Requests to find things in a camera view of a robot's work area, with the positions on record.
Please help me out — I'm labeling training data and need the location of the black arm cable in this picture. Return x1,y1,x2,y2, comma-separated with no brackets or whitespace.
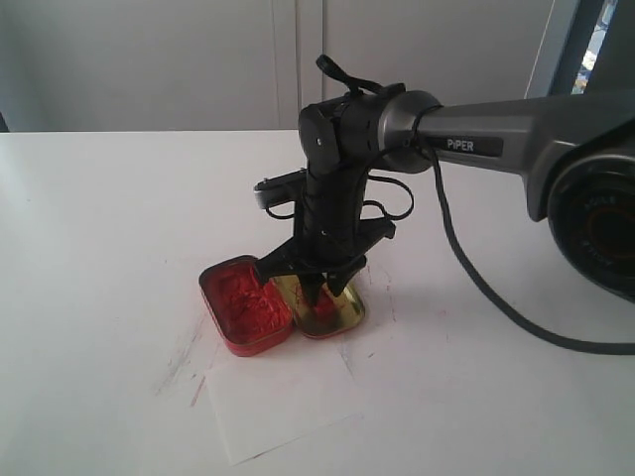
265,55,635,356

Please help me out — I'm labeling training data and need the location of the red plastic stamp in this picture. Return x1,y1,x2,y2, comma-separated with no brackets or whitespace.
313,287,338,322

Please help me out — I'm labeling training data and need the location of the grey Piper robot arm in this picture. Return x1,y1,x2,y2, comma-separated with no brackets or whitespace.
255,85,634,299

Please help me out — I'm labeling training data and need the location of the gold tin lid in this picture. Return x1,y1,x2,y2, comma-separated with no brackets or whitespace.
272,276,365,339

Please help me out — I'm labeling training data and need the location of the white paper sheet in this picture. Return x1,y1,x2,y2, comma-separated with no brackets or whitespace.
206,337,363,465

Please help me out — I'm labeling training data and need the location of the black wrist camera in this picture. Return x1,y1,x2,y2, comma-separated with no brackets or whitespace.
253,169,307,210

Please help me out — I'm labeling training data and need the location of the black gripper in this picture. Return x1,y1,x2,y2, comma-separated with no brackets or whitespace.
255,167,396,306

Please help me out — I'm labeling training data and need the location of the red ink paste tin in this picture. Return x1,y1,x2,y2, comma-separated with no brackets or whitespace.
198,255,294,357

